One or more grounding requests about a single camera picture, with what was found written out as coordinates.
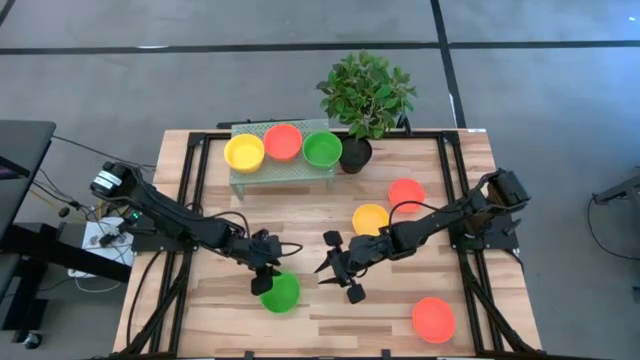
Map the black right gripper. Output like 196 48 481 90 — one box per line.
314 227 396 305

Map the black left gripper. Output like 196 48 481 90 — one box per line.
238 228 284 297

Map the green plastic mini bowl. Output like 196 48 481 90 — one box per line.
301 130 344 170
258 271 302 315

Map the yellow plastic mini bowl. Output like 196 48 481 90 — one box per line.
351 202 391 237
223 133 266 175

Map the orange plastic mini bowl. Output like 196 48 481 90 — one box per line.
262 123 304 163
411 296 457 345
387 178 427 215

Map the black plant pot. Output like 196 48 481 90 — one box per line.
338 137 374 175

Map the black bar behind shelf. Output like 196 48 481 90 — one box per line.
215 118 307 130

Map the green leafy potted plant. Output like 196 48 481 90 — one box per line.
315 49 419 141

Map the white power strip box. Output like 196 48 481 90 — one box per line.
79 217 136 267

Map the black side desk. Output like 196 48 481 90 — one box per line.
0 119 57 241

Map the black floor stand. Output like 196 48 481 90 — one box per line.
592 172 640 206

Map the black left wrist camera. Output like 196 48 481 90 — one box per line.
257 238 283 261

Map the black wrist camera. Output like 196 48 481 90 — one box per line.
257 238 283 261
357 233 389 256

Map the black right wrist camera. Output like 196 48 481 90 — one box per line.
357 233 389 256

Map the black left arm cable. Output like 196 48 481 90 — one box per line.
184 202 251 237

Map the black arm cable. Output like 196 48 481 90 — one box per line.
184 202 251 237
388 199 471 229

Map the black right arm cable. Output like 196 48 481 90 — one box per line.
388 199 471 229

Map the black aluminium table frame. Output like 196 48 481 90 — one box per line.
112 130 544 360

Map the black floor cable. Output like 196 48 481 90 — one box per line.
585 195 640 262

